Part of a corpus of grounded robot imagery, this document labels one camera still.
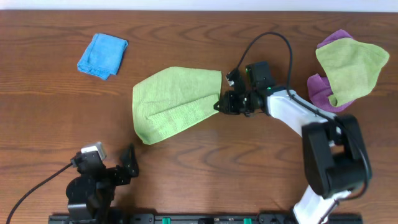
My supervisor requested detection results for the folded blue cloth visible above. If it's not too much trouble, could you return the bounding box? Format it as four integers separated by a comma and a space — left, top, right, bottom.
77, 34, 128, 80

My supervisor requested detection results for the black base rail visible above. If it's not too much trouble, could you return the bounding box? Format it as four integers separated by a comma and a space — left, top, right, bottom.
48, 212, 364, 224

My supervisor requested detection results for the olive green cloth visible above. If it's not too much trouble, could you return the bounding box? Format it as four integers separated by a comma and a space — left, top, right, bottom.
315, 38, 389, 107

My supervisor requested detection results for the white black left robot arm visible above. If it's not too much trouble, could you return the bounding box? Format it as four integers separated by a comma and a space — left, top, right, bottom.
66, 142, 139, 223

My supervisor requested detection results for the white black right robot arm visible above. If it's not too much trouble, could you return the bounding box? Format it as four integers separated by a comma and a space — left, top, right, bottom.
214, 62, 371, 223

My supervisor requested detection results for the purple cloth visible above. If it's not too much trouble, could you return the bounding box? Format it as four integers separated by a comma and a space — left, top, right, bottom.
307, 29, 353, 113

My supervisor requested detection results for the light green cloth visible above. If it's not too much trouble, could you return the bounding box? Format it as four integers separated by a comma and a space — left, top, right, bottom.
132, 67, 222, 145

